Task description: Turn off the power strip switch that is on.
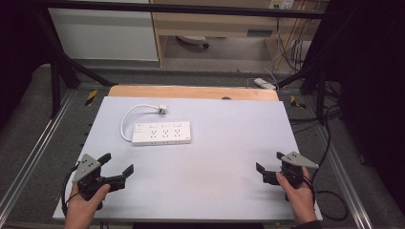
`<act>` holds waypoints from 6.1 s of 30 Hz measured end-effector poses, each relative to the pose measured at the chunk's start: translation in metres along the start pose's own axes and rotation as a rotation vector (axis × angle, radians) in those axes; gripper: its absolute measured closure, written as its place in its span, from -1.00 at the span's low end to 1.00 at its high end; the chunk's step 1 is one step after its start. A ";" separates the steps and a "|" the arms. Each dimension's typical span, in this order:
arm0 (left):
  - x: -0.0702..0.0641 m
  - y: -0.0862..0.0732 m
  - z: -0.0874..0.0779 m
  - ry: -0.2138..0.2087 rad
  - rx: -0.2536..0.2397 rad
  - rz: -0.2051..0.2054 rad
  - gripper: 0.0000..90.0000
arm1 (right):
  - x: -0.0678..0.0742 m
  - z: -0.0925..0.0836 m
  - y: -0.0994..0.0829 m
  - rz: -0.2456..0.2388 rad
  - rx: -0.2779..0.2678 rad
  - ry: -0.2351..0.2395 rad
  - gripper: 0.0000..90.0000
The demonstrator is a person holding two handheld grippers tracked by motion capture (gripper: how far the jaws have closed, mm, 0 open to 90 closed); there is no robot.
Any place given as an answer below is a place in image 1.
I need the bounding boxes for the white power strip cable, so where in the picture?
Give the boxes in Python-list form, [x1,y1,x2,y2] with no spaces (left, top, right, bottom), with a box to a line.
[119,104,160,143]

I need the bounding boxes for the white floor power strip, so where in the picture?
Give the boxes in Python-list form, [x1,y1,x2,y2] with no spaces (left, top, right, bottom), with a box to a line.
[253,77,278,92]

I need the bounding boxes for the aluminium rail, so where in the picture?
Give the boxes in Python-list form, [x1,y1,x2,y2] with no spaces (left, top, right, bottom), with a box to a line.
[0,90,76,219]
[313,122,374,229]

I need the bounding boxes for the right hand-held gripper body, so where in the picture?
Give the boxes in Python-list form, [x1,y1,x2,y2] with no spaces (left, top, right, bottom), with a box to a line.
[263,151,320,190]

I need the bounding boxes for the black curtain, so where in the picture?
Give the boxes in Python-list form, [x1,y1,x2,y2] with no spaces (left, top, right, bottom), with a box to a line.
[313,0,405,220]
[0,0,52,128]

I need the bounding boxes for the person's right hand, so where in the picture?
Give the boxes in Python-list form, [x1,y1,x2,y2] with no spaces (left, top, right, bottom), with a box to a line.
[275,167,318,225]

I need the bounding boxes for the white chair base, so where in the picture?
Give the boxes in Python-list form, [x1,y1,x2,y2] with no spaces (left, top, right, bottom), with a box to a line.
[176,34,211,50]

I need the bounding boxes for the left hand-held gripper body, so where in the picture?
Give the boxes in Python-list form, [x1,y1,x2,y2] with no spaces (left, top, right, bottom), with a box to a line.
[72,154,127,202]

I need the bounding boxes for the white wall socket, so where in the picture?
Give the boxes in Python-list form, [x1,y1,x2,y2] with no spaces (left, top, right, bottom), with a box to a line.
[268,0,296,10]

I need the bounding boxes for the bundle of hanging cables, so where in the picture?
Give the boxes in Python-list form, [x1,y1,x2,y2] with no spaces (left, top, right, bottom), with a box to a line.
[274,17,316,72]

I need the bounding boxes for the black metal stand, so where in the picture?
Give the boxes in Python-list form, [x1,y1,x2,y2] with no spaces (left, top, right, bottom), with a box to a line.
[276,61,330,126]
[32,6,119,119]

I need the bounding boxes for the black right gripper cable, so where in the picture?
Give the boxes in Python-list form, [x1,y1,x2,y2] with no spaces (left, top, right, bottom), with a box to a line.
[309,104,350,222]

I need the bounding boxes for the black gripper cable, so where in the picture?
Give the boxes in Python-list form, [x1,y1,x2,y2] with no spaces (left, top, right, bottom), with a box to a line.
[309,104,350,222]
[60,164,80,218]

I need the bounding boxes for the wooden desk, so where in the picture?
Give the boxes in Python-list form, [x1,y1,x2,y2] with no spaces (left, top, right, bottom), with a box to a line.
[149,0,330,69]

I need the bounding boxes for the white cabinet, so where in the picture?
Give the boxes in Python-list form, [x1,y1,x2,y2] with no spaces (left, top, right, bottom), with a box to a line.
[47,7,160,62]

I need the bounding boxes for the white table sheet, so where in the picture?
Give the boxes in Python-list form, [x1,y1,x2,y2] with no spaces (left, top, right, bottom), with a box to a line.
[52,96,323,222]

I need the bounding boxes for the person's left hand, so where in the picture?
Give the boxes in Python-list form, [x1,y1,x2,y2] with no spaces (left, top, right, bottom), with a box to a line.
[63,183,112,222]

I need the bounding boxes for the black horizontal frame bar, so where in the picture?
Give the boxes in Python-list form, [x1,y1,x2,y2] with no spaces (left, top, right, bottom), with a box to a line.
[39,0,327,20]

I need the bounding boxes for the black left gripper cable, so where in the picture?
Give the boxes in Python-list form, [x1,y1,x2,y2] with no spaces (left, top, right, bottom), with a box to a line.
[60,164,80,218]

